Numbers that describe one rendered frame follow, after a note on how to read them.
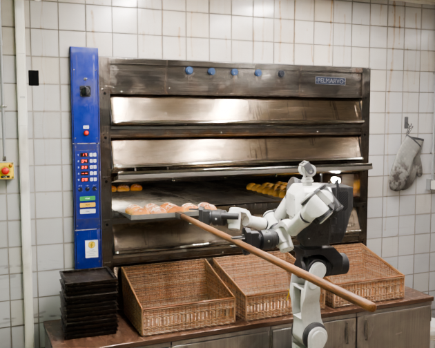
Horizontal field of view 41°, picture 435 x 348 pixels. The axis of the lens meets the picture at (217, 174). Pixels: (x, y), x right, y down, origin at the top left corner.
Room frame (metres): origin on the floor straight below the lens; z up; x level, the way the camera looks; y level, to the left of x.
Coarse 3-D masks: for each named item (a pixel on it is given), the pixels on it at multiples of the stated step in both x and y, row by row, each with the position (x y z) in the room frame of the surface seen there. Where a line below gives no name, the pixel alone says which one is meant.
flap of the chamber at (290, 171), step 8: (296, 168) 3.81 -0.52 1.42; (320, 168) 3.88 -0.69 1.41; (328, 168) 3.90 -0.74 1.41; (336, 168) 3.93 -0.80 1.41; (344, 168) 3.95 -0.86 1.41; (352, 168) 3.98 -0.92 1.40; (360, 168) 4.00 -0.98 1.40; (368, 168) 4.03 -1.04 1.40; (120, 176) 3.35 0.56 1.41; (128, 176) 3.37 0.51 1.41; (136, 176) 3.39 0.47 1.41; (144, 176) 3.41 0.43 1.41; (152, 176) 3.42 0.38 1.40; (160, 176) 3.44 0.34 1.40; (168, 176) 3.46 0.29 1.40; (176, 176) 3.48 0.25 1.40; (184, 176) 3.50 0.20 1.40; (192, 176) 3.52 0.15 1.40; (200, 176) 3.56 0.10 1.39; (208, 176) 3.60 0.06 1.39; (216, 176) 3.65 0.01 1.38; (224, 176) 3.70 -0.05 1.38; (232, 176) 3.75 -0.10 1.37; (240, 176) 3.81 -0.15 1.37; (248, 176) 3.86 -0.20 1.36
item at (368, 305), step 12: (180, 216) 3.25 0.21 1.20; (204, 228) 2.90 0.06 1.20; (228, 240) 2.63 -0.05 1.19; (240, 240) 2.54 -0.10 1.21; (252, 252) 2.39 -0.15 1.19; (264, 252) 2.32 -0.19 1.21; (276, 264) 2.20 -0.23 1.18; (288, 264) 2.13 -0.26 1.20; (300, 276) 2.03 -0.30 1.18; (312, 276) 1.97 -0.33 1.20; (324, 288) 1.89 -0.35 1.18; (336, 288) 1.84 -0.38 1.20; (348, 300) 1.77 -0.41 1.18; (360, 300) 1.71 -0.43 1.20
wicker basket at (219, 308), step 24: (144, 264) 3.52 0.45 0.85; (168, 264) 3.58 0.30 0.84; (192, 264) 3.63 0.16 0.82; (144, 288) 3.49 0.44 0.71; (168, 288) 3.54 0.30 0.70; (192, 288) 3.59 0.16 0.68; (216, 288) 3.48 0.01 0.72; (144, 312) 3.05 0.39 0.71; (168, 312) 3.10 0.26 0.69; (192, 312) 3.15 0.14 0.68; (216, 312) 3.21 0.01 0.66
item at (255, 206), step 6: (354, 198) 4.16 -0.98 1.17; (222, 204) 3.81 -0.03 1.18; (228, 204) 3.81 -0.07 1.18; (234, 204) 3.81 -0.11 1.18; (240, 204) 3.81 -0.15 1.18; (246, 204) 3.83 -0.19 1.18; (252, 204) 3.85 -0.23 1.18; (258, 204) 3.86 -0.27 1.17; (264, 204) 3.88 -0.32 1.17; (270, 204) 3.90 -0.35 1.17; (276, 204) 3.92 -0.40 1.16; (228, 210) 3.78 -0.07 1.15; (114, 216) 3.48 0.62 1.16; (120, 216) 3.50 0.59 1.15
